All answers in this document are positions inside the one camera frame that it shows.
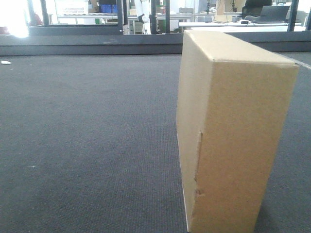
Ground brown cardboard box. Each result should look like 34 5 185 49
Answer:
176 30 299 233

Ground dark grey conveyor belt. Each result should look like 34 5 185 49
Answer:
0 51 311 233

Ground blue storage bins on shelf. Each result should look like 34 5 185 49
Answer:
99 4 118 14

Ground white desk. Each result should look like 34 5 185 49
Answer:
178 21 306 33

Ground black office chair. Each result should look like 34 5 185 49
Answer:
242 0 273 18

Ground grey laptop computer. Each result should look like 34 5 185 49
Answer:
250 5 290 23

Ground white paper scrap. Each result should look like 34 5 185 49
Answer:
0 60 11 65

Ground dark metal conveyor frame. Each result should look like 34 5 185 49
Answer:
0 25 311 56

